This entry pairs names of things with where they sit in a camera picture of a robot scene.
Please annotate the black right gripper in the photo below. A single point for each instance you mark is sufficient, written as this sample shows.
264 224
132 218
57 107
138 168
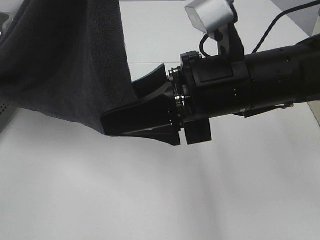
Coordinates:
205 88

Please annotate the dark navy towel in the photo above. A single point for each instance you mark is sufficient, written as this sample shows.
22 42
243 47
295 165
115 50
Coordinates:
66 59

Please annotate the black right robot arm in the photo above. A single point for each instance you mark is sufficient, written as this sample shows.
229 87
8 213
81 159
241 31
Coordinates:
281 77

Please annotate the grey perforated plastic basket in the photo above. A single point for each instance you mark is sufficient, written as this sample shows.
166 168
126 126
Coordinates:
6 111

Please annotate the beige box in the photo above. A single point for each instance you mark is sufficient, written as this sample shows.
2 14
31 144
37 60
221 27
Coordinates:
315 105

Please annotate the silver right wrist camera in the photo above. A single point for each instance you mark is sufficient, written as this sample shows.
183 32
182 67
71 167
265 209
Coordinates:
209 16

